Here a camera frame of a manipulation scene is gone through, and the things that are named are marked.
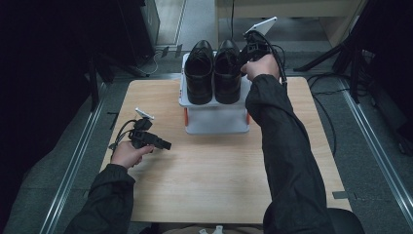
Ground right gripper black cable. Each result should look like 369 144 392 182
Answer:
258 30 289 91

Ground black floor cable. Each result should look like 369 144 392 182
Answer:
306 72 354 158

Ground black tripod stand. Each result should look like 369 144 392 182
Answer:
293 30 369 105

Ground black leather shoe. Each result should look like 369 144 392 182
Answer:
213 38 244 105
183 39 215 106

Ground person's right hand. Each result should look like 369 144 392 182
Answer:
240 53 282 83

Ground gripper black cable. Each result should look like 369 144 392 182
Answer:
258 30 289 91
108 118 139 152

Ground wooden cabinet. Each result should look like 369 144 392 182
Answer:
215 0 370 49

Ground white floor cable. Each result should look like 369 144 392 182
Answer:
142 48 164 76

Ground metal floor rail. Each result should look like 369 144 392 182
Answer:
337 77 413 228
38 82 109 234

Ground person's left hand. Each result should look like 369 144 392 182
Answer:
110 140 156 171

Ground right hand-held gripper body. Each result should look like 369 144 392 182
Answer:
241 16 279 63

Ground white shoe rack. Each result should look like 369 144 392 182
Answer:
177 52 253 137

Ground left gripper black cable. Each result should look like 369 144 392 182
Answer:
108 118 139 152

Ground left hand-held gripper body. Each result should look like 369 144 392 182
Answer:
128 107 158 151

